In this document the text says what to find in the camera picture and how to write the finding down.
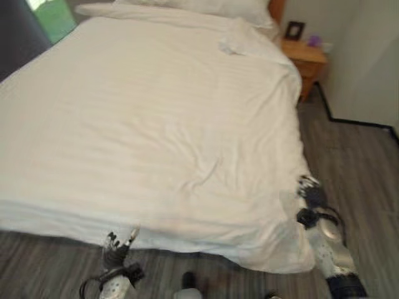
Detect window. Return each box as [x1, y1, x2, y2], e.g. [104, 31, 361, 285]
[26, 0, 79, 44]

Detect wooden headboard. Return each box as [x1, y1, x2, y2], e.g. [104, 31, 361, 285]
[268, 0, 287, 27]

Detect white striped duvet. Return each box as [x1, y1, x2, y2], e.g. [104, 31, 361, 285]
[0, 6, 316, 272]

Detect black picture frame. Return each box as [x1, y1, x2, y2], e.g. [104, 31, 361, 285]
[284, 21, 305, 40]

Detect dark grey curtain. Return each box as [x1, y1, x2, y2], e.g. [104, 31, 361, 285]
[0, 0, 52, 82]

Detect wooden nightstand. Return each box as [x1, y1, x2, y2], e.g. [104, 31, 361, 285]
[281, 37, 329, 103]

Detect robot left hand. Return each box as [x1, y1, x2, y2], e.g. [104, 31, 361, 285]
[100, 228, 140, 270]

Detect white pillow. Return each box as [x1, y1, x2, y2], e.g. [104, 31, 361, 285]
[109, 0, 276, 29]

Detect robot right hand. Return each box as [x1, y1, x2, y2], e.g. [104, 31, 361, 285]
[295, 175, 327, 209]

